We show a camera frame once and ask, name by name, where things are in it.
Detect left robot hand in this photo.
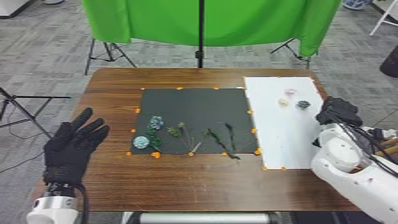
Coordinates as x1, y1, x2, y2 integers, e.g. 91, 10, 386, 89
42, 107, 113, 188

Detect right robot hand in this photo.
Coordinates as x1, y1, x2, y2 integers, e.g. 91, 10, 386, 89
315, 96, 365, 128

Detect white sheet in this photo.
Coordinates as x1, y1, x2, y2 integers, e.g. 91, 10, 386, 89
242, 76, 328, 171

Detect blue flower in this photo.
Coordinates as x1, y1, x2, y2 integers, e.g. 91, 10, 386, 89
132, 135, 154, 150
145, 115, 168, 153

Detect black tripod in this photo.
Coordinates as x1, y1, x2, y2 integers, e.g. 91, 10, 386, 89
0, 87, 74, 139

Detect black backdrop stand legs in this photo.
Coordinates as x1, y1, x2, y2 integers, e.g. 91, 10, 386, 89
84, 37, 139, 76
269, 37, 315, 70

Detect dark mat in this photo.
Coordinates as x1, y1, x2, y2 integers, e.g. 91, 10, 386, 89
129, 87, 262, 156

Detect white stand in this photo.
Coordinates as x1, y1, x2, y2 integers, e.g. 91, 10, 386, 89
369, 0, 398, 37

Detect pale grey bar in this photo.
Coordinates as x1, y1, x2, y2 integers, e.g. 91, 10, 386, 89
127, 212, 282, 224

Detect blue and white pot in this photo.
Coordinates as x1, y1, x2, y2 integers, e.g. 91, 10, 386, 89
342, 0, 376, 11

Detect black stand pole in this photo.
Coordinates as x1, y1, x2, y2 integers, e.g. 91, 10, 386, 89
194, 0, 209, 69

